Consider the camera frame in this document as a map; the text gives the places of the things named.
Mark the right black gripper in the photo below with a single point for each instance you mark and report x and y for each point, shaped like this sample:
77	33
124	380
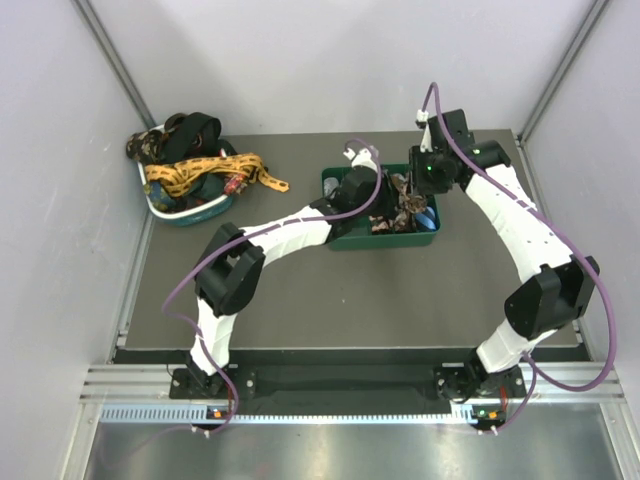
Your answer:
418	181

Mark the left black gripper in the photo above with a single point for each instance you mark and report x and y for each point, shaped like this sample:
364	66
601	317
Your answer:
389	197

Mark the brown floral tie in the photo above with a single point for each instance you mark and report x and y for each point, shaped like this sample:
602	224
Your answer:
408	201

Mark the green compartment tray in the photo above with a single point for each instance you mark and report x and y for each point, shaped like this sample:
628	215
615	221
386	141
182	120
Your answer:
360	237

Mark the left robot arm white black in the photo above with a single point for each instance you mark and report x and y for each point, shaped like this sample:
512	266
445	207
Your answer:
227	284

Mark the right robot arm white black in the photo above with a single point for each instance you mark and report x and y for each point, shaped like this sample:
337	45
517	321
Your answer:
555	288

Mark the pink floral rolled tie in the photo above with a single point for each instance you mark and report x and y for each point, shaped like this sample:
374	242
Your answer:
382	225

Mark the brown pink rolled tie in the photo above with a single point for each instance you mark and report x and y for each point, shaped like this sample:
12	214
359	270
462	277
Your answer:
404	223

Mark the blue striped rolled tie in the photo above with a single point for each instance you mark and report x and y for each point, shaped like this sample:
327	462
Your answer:
426	221

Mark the grey rolled tie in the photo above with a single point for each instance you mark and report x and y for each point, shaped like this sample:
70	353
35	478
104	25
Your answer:
330	185

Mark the red patterned tie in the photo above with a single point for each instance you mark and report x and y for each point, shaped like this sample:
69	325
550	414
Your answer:
235	184

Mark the white teal basket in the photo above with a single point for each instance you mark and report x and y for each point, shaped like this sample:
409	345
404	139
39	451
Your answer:
204	200

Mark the black tie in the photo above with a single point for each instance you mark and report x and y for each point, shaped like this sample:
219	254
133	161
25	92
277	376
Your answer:
193	135

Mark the yellow patterned tie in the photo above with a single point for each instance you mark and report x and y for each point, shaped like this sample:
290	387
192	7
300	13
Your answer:
177	178

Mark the green patterned tie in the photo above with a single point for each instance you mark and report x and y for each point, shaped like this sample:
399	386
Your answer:
159	199

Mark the dark floral tie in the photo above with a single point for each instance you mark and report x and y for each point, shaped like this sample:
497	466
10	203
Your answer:
144	147

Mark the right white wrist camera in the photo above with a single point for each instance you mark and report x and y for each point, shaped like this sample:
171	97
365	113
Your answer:
426	124

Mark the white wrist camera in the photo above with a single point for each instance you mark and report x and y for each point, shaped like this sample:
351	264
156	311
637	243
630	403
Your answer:
361	154
426	124

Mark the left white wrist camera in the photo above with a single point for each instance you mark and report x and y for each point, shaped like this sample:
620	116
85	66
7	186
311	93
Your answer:
361	154

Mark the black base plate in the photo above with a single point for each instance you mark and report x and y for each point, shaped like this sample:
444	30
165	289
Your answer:
341	382

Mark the grey slotted cable duct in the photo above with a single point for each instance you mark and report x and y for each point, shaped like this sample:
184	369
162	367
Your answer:
201	414

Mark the right aluminium frame post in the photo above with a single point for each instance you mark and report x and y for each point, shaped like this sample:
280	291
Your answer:
578	40

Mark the aluminium frame post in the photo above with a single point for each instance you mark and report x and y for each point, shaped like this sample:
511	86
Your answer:
91	18
578	40

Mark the aluminium front rail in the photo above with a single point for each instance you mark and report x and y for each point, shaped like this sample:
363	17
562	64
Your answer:
149	384

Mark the left aluminium frame post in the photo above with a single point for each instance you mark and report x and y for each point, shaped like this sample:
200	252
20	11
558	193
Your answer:
91	18

